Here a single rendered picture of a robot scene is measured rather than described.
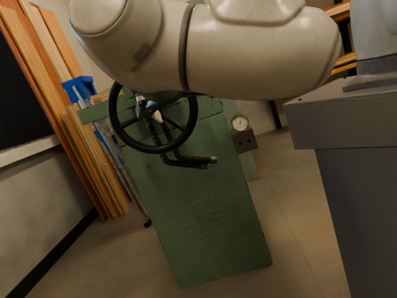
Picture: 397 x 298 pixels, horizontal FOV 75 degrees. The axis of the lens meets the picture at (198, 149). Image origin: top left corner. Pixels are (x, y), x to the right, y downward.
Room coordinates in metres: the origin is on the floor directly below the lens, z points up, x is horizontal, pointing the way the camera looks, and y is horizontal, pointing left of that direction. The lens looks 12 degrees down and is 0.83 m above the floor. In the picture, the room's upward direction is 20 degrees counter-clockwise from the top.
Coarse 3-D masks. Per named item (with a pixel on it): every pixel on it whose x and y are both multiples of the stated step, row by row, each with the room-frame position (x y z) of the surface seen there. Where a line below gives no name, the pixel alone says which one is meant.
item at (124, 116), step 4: (180, 100) 1.01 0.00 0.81; (184, 100) 1.00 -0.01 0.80; (168, 104) 1.01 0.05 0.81; (172, 104) 1.01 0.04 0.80; (132, 108) 1.02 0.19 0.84; (120, 112) 1.03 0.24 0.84; (124, 112) 1.03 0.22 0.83; (128, 112) 1.03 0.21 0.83; (132, 112) 1.03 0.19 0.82; (120, 116) 1.03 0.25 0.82; (124, 116) 1.03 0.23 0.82; (128, 116) 1.03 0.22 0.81; (132, 116) 1.03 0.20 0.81; (120, 120) 1.03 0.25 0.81; (124, 120) 1.03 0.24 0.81
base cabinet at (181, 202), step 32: (224, 128) 0.99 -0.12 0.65; (128, 160) 1.03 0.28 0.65; (160, 160) 1.02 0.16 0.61; (224, 160) 0.99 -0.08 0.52; (160, 192) 1.02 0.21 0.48; (192, 192) 1.01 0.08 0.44; (224, 192) 1.00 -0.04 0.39; (160, 224) 1.03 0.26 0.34; (192, 224) 1.01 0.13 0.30; (224, 224) 1.00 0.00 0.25; (256, 224) 0.99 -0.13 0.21; (192, 256) 1.02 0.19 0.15; (224, 256) 1.01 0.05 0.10; (256, 256) 1.00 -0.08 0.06
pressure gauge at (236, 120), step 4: (236, 116) 0.93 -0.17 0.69; (240, 116) 0.92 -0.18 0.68; (244, 116) 0.92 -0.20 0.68; (232, 120) 0.93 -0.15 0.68; (236, 120) 0.93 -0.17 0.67; (244, 120) 0.92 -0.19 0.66; (248, 120) 0.92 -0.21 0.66; (232, 124) 0.93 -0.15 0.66; (236, 124) 0.93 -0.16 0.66; (240, 124) 0.93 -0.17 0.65; (244, 124) 0.92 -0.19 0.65; (248, 124) 0.92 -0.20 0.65; (236, 128) 0.93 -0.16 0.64; (240, 128) 0.93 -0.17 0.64; (244, 128) 0.92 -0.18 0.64; (240, 132) 0.95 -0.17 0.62; (244, 132) 0.95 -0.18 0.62
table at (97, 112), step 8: (120, 96) 1.03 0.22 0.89; (96, 104) 1.04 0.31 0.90; (104, 104) 1.03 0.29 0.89; (120, 104) 1.03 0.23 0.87; (128, 104) 0.93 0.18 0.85; (80, 112) 1.05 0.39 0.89; (88, 112) 1.04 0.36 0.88; (96, 112) 1.04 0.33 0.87; (104, 112) 1.04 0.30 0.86; (80, 120) 1.05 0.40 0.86; (88, 120) 1.04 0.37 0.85; (96, 120) 1.04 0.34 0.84
